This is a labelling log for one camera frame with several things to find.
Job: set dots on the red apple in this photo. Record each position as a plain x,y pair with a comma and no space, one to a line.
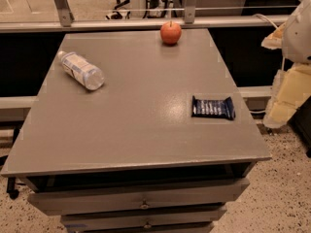
170,32

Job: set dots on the blue snack bar wrapper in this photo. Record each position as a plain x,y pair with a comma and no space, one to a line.
213,108

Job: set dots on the clear blue plastic bottle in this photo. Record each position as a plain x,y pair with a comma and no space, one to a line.
85,73

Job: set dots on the upper grey drawer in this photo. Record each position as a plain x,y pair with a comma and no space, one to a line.
139,197

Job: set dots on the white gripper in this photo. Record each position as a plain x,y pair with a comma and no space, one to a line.
299,38

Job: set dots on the lower grey drawer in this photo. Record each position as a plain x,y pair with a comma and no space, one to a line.
145,219

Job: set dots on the grey drawer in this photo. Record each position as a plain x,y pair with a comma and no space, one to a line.
145,219
139,197

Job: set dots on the grey drawer cabinet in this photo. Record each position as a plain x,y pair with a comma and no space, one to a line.
136,129

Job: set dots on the metal railing frame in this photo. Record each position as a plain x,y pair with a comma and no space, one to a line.
101,15

